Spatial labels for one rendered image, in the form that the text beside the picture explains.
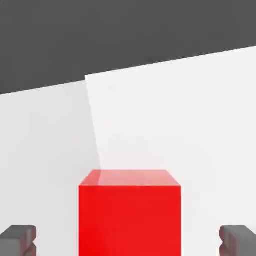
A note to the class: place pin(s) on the small red cube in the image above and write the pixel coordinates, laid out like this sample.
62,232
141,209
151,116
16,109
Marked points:
130,216

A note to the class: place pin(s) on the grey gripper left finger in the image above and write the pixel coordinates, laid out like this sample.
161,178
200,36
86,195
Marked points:
14,242

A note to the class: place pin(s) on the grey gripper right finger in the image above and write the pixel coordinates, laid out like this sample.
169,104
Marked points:
241,243

